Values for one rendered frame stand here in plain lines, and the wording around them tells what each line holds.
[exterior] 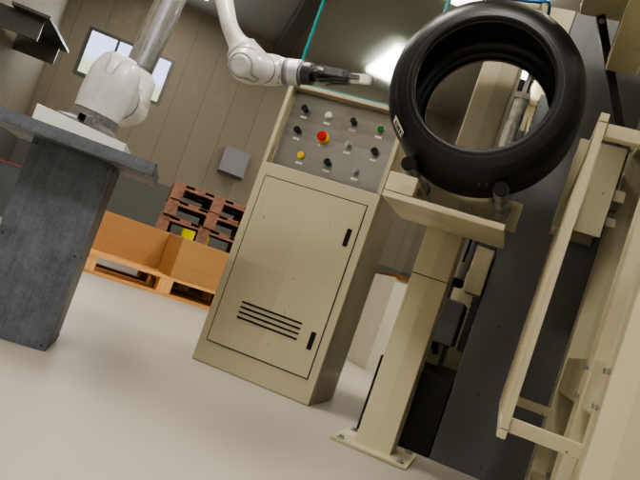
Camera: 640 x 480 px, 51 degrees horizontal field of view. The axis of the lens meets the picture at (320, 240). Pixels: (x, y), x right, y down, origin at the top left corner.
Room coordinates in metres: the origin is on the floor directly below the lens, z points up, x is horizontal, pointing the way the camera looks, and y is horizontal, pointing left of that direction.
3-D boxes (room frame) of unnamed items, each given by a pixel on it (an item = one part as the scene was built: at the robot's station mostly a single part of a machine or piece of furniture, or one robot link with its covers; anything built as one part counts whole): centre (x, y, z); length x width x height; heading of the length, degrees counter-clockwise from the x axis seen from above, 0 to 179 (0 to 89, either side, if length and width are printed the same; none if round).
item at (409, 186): (2.13, -0.23, 0.84); 0.36 x 0.09 x 0.06; 163
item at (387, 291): (6.03, -0.73, 0.37); 2.19 x 0.70 x 0.74; 13
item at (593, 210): (2.18, -0.79, 1.05); 0.20 x 0.15 x 0.30; 163
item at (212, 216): (6.97, 1.18, 0.48); 1.34 x 0.96 x 0.95; 13
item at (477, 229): (2.09, -0.36, 0.80); 0.37 x 0.36 x 0.02; 73
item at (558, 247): (1.77, -0.61, 0.65); 0.90 x 0.02 x 0.70; 163
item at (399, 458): (2.34, -0.42, 0.01); 0.27 x 0.27 x 0.02; 73
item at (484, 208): (2.26, -0.41, 0.90); 0.40 x 0.03 x 0.10; 73
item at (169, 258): (5.52, 1.18, 0.24); 1.31 x 0.90 x 0.47; 117
